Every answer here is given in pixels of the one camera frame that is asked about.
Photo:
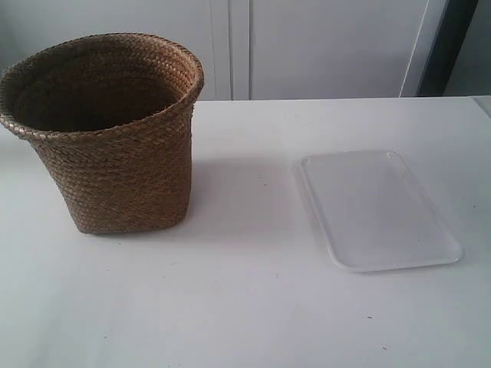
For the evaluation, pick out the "brown woven straw basket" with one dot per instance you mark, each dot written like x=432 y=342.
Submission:
x=110 y=117

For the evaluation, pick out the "white plastic tray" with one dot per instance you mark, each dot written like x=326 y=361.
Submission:
x=373 y=213

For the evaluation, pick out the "dark metal frame post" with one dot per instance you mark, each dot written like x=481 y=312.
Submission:
x=451 y=33

